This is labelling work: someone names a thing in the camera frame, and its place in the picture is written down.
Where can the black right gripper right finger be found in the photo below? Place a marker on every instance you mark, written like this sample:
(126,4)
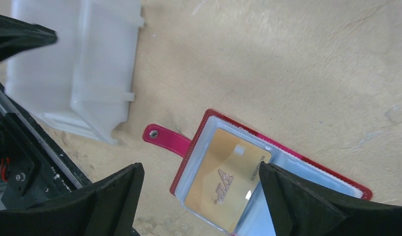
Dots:
(299,207)

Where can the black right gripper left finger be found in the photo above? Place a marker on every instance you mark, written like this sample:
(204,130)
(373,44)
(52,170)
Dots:
(104,208)

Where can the gold credit card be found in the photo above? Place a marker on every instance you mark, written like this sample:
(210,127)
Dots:
(225,180)

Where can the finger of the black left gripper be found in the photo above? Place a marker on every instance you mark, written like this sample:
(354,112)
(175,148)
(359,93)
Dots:
(17,36)

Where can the white plastic card box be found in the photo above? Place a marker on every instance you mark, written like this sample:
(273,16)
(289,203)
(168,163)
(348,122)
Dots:
(82,84)

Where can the red leather card holder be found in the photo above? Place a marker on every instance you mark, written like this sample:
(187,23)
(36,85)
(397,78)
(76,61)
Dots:
(256,219)

